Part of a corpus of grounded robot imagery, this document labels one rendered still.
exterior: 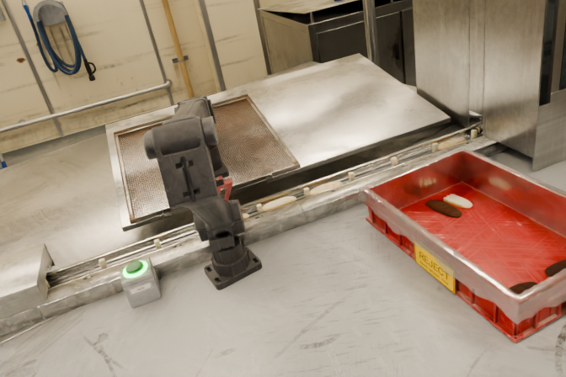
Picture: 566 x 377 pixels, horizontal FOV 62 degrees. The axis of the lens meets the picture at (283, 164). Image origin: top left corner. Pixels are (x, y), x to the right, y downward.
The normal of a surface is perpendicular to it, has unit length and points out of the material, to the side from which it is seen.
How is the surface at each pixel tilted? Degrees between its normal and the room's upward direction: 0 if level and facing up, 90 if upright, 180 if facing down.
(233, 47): 90
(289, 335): 0
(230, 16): 90
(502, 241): 0
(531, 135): 90
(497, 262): 0
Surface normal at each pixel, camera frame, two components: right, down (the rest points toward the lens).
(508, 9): -0.92, 0.31
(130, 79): 0.34, 0.38
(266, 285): -0.18, -0.87
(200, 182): 0.09, 0.10
